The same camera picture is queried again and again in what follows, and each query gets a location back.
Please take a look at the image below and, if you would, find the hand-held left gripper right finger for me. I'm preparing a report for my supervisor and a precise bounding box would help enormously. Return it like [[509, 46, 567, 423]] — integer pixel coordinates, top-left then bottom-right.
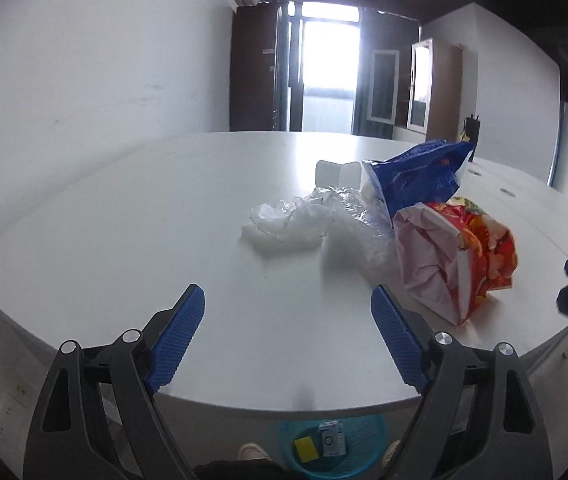
[[370, 284, 554, 480]]

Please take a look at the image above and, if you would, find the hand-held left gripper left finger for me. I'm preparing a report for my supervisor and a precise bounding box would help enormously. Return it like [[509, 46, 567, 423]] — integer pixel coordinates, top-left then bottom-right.
[[23, 284, 206, 480]]

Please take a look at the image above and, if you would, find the blue plastic waste basket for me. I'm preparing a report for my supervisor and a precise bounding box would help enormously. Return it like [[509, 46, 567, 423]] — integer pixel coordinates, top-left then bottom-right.
[[263, 414, 389, 479]]

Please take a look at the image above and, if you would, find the clear crinkled plastic bag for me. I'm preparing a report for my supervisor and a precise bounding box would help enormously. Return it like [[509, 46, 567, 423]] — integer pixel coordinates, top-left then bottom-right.
[[309, 184, 401, 277]]

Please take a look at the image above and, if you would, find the red and pink patterned bag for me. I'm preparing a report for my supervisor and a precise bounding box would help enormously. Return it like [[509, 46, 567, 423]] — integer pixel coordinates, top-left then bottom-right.
[[393, 197, 519, 327]]

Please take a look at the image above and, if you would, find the white shoe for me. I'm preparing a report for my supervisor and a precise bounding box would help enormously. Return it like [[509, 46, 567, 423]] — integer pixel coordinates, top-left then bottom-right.
[[383, 438, 403, 467], [238, 442, 271, 464]]

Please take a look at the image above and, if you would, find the small blue and white box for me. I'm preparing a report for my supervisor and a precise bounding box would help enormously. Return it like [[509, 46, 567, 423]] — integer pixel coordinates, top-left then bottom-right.
[[318, 420, 347, 459]]

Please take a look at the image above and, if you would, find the yellow sponge block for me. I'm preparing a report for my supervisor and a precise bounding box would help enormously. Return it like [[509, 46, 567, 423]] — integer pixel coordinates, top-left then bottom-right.
[[293, 437, 318, 461]]

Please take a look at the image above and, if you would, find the white crumpled plastic film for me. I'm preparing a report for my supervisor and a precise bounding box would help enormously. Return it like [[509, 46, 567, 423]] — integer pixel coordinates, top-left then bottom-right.
[[240, 196, 335, 257]]

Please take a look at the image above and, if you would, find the blue snack bag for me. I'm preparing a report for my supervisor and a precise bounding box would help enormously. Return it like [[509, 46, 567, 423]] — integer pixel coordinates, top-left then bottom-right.
[[361, 139, 475, 220]]

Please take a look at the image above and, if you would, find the white chair back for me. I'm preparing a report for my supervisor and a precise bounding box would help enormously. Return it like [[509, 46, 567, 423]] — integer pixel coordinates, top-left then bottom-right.
[[315, 159, 365, 191]]

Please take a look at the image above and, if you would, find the black device on desk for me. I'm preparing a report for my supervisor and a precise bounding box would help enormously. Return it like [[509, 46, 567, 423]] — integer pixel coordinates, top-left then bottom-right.
[[462, 113, 482, 147]]

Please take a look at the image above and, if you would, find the wooden cabinet with mirror door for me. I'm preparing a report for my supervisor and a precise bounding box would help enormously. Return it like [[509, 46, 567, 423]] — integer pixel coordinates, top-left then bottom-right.
[[406, 37, 465, 137]]

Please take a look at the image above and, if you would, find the dark door with white-framed window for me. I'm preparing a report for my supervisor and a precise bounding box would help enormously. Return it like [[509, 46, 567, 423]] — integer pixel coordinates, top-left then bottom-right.
[[351, 9, 423, 141]]

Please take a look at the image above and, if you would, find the glass balcony door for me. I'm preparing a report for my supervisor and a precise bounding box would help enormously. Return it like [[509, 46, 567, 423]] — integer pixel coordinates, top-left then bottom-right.
[[286, 2, 363, 136]]

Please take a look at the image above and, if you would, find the dark brown wardrobe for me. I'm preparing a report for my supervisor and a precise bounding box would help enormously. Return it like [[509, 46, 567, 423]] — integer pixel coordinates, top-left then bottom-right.
[[228, 2, 295, 134]]

